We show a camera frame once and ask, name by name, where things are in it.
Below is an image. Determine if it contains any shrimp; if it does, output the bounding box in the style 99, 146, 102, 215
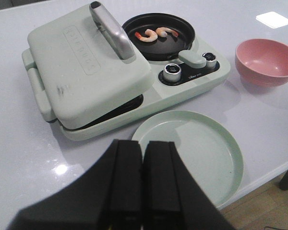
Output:
134, 29, 158, 43
156, 27, 179, 38

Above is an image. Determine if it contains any mint green round plate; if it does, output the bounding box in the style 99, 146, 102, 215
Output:
132, 110, 244, 209

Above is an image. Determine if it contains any silver control knob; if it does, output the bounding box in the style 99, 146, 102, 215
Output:
163, 63, 181, 83
202, 52, 217, 69

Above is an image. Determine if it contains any pink bowl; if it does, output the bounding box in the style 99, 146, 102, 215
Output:
235, 38, 288, 87

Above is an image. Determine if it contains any mint green breakfast maker base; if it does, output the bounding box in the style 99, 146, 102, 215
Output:
48, 36, 230, 141

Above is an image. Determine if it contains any black round frying pan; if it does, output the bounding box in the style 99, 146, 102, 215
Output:
122, 13, 195, 61

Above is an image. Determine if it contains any left silver control knob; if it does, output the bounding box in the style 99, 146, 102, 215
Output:
163, 63, 181, 83

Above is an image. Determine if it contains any right silver control knob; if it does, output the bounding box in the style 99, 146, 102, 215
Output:
202, 52, 217, 69

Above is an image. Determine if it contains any breakfast maker hinged lid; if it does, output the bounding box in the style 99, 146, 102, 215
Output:
23, 1, 154, 129

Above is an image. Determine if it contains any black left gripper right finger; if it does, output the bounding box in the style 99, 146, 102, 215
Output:
143, 141, 233, 230

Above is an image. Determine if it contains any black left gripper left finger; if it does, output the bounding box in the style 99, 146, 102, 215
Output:
7, 139, 142, 230

